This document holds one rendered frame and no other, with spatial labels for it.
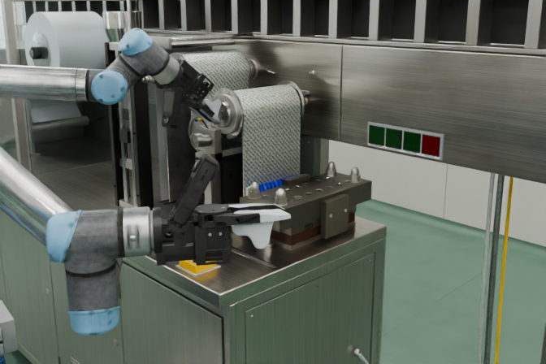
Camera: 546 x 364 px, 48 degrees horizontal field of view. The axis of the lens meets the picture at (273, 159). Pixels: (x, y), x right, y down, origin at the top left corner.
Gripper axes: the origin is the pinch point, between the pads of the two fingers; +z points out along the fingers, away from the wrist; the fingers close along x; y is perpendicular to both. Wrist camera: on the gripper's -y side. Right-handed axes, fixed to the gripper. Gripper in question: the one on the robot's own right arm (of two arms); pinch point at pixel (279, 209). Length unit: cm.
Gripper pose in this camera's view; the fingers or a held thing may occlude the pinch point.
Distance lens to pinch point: 97.6
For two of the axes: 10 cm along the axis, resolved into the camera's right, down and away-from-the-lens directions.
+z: 9.8, -0.5, 1.8
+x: 1.9, 1.1, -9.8
